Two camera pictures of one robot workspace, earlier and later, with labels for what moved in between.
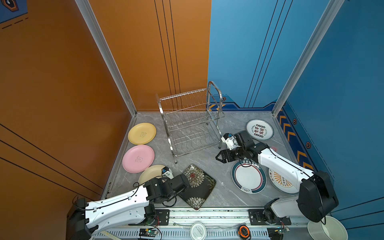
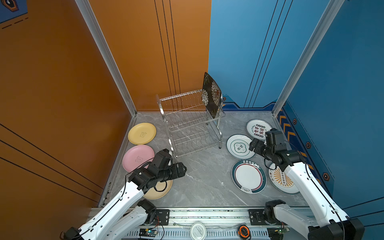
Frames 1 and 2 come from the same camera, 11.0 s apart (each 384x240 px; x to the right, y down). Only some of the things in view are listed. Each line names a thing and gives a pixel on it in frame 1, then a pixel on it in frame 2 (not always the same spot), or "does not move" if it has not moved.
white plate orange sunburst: [286, 181] does not move
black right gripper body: [240, 151] -> [261, 148]
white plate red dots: [259, 129] does not move
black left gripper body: [170, 197] -> [171, 173]
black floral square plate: [200, 186] -> [211, 95]
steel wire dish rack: [192, 119] does not move
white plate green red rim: [248, 176] does not move
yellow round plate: [142, 133] does not move
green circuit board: [148, 232] does not move
